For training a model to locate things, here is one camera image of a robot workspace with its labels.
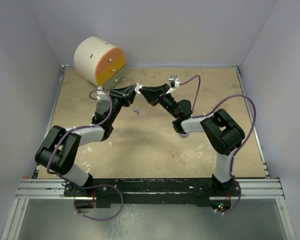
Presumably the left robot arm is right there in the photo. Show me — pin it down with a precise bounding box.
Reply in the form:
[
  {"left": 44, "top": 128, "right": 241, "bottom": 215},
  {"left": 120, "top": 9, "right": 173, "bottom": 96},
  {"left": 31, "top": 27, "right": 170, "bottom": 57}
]
[{"left": 34, "top": 83, "right": 140, "bottom": 196}]

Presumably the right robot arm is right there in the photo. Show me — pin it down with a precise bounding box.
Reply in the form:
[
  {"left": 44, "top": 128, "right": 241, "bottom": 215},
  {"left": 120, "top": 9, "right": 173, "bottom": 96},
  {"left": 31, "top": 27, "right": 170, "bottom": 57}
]
[{"left": 139, "top": 83, "right": 245, "bottom": 196}]

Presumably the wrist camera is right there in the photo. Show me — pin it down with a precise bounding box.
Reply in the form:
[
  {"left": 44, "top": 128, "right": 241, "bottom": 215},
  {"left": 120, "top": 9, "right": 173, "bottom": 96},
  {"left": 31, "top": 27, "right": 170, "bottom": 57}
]
[
  {"left": 166, "top": 75, "right": 180, "bottom": 95},
  {"left": 96, "top": 86, "right": 108, "bottom": 100}
]

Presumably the purple earbud charging case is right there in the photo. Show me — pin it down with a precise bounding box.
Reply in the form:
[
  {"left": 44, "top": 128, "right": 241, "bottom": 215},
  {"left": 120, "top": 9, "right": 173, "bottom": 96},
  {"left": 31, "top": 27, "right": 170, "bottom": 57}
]
[{"left": 180, "top": 133, "right": 189, "bottom": 138}]

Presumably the round mini drawer cabinet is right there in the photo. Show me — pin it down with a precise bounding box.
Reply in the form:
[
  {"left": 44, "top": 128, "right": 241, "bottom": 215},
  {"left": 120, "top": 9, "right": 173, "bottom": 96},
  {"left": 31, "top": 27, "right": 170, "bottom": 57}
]
[{"left": 73, "top": 36, "right": 126, "bottom": 90}]

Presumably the white earbud charging case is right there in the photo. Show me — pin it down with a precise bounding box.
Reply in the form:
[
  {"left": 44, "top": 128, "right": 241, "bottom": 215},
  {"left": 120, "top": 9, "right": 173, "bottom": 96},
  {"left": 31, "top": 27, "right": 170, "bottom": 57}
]
[{"left": 134, "top": 83, "right": 143, "bottom": 94}]

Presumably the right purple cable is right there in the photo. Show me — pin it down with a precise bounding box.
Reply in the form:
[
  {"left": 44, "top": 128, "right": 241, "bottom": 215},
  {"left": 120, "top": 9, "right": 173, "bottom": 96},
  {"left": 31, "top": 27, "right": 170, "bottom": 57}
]
[{"left": 177, "top": 74, "right": 257, "bottom": 215}]

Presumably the aluminium frame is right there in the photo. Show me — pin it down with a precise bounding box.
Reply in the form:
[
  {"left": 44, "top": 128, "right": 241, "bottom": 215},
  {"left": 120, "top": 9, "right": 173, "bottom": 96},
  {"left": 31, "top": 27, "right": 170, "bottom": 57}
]
[{"left": 0, "top": 64, "right": 296, "bottom": 240}]

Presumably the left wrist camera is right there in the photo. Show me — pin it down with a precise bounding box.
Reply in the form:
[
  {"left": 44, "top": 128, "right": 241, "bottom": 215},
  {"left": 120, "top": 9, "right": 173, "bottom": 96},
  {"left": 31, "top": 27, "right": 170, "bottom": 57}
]
[{"left": 96, "top": 86, "right": 108, "bottom": 100}]

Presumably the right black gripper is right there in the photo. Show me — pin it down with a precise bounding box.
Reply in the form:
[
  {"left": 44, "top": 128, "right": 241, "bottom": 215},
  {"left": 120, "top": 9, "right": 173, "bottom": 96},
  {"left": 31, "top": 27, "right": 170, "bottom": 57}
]
[{"left": 139, "top": 83, "right": 180, "bottom": 119}]

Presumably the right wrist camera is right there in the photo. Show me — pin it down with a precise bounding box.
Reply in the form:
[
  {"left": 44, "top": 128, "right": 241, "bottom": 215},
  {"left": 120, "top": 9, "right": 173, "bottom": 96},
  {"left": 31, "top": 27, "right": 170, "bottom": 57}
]
[{"left": 166, "top": 75, "right": 180, "bottom": 95}]

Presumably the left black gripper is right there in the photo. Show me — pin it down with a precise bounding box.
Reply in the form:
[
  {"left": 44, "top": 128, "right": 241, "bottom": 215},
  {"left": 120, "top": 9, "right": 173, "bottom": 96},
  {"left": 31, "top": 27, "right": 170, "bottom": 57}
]
[{"left": 107, "top": 84, "right": 137, "bottom": 125}]

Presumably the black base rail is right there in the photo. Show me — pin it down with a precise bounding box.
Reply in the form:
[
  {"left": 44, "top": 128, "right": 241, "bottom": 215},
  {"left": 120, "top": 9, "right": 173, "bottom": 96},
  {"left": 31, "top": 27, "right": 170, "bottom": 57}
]
[{"left": 62, "top": 176, "right": 241, "bottom": 210}]

